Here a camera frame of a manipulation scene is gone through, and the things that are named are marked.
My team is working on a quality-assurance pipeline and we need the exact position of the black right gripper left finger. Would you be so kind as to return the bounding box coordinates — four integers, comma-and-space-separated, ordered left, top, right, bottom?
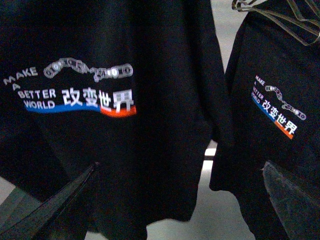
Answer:
0, 163, 99, 240

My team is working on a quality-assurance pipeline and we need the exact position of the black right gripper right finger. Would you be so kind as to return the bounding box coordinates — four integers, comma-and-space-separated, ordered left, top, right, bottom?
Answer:
262, 161, 320, 240

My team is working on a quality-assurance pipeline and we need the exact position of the black t-shirt with print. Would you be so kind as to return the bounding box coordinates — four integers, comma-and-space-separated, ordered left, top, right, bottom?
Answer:
0, 0, 234, 240

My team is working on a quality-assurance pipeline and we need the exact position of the silver metal clothes hanger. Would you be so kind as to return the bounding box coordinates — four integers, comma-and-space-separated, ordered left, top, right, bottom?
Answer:
231, 0, 320, 46

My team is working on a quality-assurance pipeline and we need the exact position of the black t-shirt on right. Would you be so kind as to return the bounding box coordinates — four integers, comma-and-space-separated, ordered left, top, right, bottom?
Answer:
210, 12, 320, 240

